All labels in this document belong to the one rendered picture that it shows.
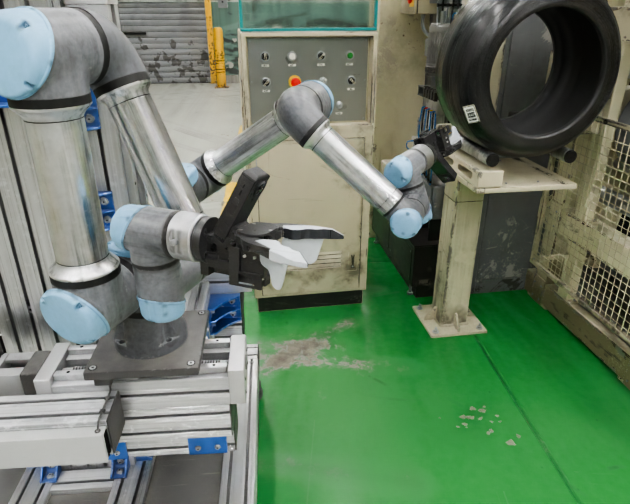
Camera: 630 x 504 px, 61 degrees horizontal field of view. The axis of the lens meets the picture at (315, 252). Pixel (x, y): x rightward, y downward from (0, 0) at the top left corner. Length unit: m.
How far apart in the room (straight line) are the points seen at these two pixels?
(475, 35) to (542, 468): 1.39
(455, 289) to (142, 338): 1.65
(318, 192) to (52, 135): 1.64
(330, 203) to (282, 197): 0.22
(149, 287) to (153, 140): 0.25
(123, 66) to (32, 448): 0.72
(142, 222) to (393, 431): 1.38
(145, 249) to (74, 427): 0.45
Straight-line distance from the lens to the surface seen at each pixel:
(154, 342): 1.13
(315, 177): 2.37
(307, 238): 0.80
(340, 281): 2.59
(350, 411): 2.06
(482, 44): 1.78
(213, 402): 1.21
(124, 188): 1.26
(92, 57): 0.91
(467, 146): 2.00
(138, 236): 0.85
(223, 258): 0.80
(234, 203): 0.76
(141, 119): 0.96
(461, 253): 2.41
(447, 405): 2.14
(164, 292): 0.89
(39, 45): 0.84
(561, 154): 2.02
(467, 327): 2.58
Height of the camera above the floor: 1.37
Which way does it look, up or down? 25 degrees down
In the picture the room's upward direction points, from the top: straight up
